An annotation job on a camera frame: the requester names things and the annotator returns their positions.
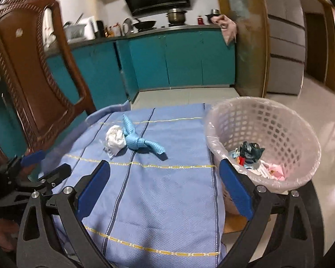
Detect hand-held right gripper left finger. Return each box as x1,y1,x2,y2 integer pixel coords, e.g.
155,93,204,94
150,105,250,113
17,160,112,268

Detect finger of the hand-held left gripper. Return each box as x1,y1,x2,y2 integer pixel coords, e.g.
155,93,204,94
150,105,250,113
0,164,72,206
0,150,47,185

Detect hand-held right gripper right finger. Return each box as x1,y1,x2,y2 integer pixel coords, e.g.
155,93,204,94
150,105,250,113
216,159,314,268

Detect black plastic bag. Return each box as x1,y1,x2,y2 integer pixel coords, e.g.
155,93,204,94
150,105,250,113
239,142,266,164

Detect pink plastic package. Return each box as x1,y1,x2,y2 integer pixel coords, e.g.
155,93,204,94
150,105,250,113
264,163,287,181

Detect white plastic basket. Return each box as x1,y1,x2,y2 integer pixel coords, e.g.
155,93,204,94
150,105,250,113
205,96,321,222

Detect person's left hand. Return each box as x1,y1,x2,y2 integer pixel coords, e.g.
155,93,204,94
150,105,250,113
0,219,20,253

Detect crumpled white tissue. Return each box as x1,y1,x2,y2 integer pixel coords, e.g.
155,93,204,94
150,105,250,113
104,125,127,156

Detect knotted blue cloth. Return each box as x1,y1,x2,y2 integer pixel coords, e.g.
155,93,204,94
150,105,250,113
121,113,167,155

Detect blue striped cloth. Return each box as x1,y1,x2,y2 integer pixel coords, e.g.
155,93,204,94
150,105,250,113
38,102,226,268

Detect carved wooden chair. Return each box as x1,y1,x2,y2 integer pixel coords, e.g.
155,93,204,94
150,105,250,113
0,0,97,158

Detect white dish rack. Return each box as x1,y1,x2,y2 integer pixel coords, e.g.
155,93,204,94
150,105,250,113
63,24,87,41

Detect teal kitchen cabinets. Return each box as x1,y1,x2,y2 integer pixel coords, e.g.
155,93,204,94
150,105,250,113
0,0,237,157

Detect white kettle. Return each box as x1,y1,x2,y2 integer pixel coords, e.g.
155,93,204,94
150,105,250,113
86,16,99,39

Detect brown sauce bottles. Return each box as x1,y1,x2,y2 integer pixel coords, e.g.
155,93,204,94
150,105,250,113
105,24,121,37

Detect round pot lid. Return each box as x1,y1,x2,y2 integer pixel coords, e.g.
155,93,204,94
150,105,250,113
122,18,133,36

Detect pink hanging cloth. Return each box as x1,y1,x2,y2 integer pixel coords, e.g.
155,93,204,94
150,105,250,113
212,15,238,45

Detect silver refrigerator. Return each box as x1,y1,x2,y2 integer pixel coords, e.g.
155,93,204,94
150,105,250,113
261,0,306,95

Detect black wok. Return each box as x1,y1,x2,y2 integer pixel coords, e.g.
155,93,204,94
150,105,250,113
132,18,157,32

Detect dark small pot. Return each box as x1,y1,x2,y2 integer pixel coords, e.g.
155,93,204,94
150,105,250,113
205,9,223,23

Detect steel cooking pot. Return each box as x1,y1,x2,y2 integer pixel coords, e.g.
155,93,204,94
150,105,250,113
167,9,188,24

